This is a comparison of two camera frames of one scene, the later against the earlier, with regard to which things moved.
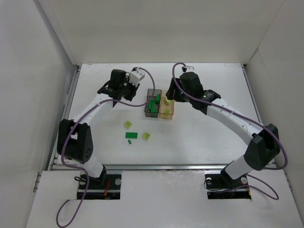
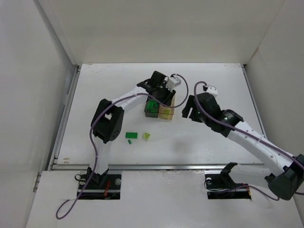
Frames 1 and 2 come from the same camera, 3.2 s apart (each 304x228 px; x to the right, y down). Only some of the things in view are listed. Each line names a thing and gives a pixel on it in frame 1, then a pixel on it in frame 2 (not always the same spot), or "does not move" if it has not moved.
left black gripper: x=130 y=91 to x=164 y=95
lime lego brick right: x=146 y=136 does not move
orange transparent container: x=166 y=107 does not move
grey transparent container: x=153 y=103 does not move
